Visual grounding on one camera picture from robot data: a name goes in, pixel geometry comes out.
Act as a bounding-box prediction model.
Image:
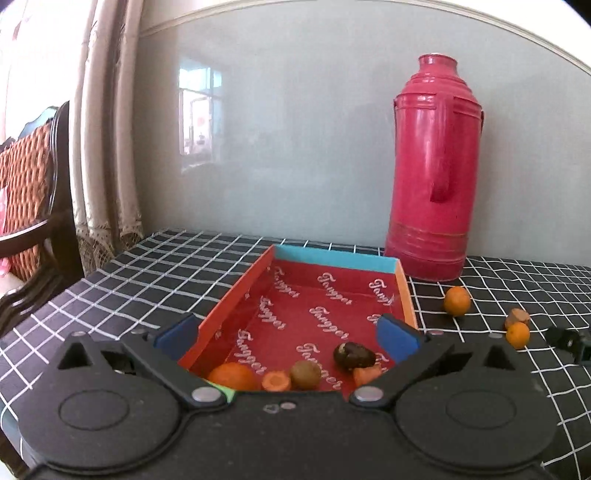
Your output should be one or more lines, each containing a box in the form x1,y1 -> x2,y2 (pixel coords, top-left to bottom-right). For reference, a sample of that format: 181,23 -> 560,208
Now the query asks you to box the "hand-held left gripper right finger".
351,314 -> 537,411

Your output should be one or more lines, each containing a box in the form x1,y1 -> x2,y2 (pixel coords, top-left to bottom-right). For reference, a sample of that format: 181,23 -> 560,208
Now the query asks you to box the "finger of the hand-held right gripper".
546,326 -> 591,363

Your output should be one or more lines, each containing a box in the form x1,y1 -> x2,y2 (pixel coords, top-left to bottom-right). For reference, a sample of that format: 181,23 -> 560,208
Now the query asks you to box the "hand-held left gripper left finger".
58,313 -> 232,412

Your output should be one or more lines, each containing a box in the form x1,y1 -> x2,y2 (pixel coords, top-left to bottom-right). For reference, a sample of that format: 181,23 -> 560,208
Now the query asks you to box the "long carrot piece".
353,366 -> 383,388

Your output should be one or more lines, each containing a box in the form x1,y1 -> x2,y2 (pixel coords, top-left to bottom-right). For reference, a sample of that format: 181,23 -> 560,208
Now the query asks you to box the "large dark fruit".
333,342 -> 376,370

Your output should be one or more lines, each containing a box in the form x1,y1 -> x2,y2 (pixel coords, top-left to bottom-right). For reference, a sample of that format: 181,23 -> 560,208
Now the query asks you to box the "large orange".
207,362 -> 257,392

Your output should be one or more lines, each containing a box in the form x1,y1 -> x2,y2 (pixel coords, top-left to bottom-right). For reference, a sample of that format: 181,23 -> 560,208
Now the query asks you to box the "colourful cardboard box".
178,244 -> 420,402

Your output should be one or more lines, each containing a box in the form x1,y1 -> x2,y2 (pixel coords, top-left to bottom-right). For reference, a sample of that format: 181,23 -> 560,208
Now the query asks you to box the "brown kiwi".
290,360 -> 322,391

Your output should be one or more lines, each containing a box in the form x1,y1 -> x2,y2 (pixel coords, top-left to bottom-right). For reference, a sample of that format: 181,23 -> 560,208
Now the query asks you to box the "short carrot piece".
262,371 -> 291,392

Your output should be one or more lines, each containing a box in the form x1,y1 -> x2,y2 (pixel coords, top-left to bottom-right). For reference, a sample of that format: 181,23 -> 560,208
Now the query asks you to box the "small orange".
505,322 -> 531,349
444,286 -> 472,317

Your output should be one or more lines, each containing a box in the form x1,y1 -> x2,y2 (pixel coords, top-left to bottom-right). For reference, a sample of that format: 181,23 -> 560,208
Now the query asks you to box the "black checkered tablecloth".
0,228 -> 591,480

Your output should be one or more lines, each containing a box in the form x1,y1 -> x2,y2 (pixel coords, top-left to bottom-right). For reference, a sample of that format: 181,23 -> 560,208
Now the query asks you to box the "red thermos flask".
384,53 -> 485,282

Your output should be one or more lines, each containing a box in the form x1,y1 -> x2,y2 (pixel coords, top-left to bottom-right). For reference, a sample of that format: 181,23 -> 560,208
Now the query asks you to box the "dark wooden chair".
0,100 -> 86,342

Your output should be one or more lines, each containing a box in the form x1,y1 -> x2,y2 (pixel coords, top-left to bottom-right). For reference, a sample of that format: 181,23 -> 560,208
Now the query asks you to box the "beige lace curtain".
69,0 -> 144,278

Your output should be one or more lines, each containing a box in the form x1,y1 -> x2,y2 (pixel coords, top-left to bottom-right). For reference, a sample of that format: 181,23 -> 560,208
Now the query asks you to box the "woven orange chair cushion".
0,124 -> 58,282

